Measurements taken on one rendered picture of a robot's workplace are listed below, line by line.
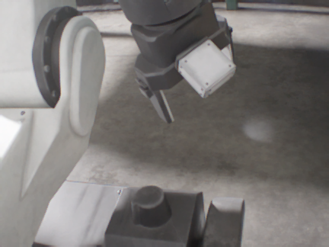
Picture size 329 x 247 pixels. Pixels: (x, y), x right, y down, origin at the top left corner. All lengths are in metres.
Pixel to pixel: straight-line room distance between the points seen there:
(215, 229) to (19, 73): 0.31
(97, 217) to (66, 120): 0.16
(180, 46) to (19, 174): 0.22
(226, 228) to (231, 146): 0.43
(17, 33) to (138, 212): 0.26
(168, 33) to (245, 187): 0.48
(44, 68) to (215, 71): 0.19
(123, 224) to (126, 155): 0.44
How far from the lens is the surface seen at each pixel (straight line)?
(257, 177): 0.78
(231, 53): 0.44
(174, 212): 0.46
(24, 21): 0.44
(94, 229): 0.49
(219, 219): 0.46
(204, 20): 0.38
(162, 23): 0.35
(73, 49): 0.43
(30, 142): 0.42
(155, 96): 0.39
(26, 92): 0.45
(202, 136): 0.89
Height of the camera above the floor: 0.57
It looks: 36 degrees down
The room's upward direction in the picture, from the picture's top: 11 degrees counter-clockwise
